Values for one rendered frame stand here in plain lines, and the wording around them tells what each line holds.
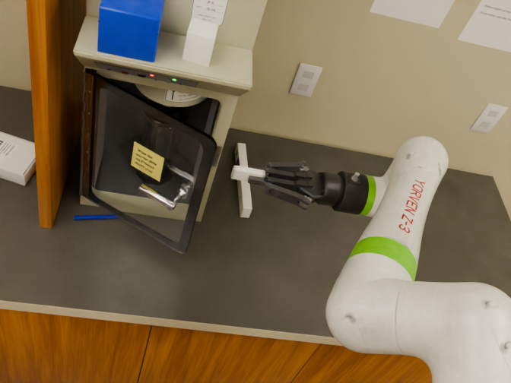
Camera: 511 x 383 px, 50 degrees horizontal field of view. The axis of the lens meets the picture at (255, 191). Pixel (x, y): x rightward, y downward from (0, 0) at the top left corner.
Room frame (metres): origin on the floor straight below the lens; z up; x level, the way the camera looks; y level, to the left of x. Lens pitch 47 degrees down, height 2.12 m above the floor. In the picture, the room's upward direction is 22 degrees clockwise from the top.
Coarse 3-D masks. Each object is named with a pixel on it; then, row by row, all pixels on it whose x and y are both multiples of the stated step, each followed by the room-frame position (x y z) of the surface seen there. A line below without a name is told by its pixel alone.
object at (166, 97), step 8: (144, 88) 0.91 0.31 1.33; (152, 88) 0.91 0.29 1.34; (160, 88) 0.91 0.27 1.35; (152, 96) 0.90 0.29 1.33; (160, 96) 0.90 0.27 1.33; (168, 96) 0.90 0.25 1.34; (176, 96) 0.91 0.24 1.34; (184, 96) 0.92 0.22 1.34; (192, 96) 0.93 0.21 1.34; (200, 96) 0.95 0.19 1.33; (168, 104) 0.90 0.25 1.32; (176, 104) 0.91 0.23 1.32; (184, 104) 0.92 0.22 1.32; (192, 104) 0.93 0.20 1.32
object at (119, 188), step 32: (96, 96) 0.82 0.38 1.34; (128, 96) 0.81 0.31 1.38; (96, 128) 0.82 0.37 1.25; (128, 128) 0.81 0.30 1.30; (160, 128) 0.79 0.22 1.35; (192, 128) 0.78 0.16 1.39; (96, 160) 0.82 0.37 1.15; (128, 160) 0.80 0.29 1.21; (192, 160) 0.78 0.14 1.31; (96, 192) 0.82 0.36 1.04; (128, 192) 0.80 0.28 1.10; (160, 192) 0.79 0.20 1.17; (192, 192) 0.77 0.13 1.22; (160, 224) 0.78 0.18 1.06; (192, 224) 0.77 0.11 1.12
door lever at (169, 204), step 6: (144, 186) 0.75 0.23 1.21; (144, 192) 0.74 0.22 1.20; (150, 192) 0.74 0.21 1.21; (156, 192) 0.75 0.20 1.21; (180, 192) 0.77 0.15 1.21; (156, 198) 0.73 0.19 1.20; (162, 198) 0.74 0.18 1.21; (168, 198) 0.74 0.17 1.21; (174, 198) 0.75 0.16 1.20; (180, 198) 0.76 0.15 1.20; (162, 204) 0.73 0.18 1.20; (168, 204) 0.73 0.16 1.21; (174, 204) 0.73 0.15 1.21
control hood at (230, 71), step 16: (80, 32) 0.78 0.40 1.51; (96, 32) 0.80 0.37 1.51; (160, 32) 0.87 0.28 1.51; (80, 48) 0.74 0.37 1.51; (96, 48) 0.75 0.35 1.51; (160, 48) 0.82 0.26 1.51; (176, 48) 0.84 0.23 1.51; (224, 48) 0.90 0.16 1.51; (240, 48) 0.92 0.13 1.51; (112, 64) 0.76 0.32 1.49; (128, 64) 0.75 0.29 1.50; (144, 64) 0.76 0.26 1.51; (160, 64) 0.78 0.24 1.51; (176, 64) 0.80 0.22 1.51; (192, 64) 0.81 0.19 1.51; (224, 64) 0.85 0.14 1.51; (240, 64) 0.87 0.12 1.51; (192, 80) 0.80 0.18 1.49; (208, 80) 0.79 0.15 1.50; (224, 80) 0.80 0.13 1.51; (240, 80) 0.82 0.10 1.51
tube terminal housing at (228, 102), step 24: (96, 0) 0.84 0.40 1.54; (168, 0) 0.88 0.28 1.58; (192, 0) 0.89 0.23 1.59; (240, 0) 0.91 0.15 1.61; (264, 0) 0.93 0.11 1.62; (168, 24) 0.88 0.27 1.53; (240, 24) 0.92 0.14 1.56; (216, 96) 0.91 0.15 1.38; (216, 120) 0.94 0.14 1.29; (216, 168) 0.93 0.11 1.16
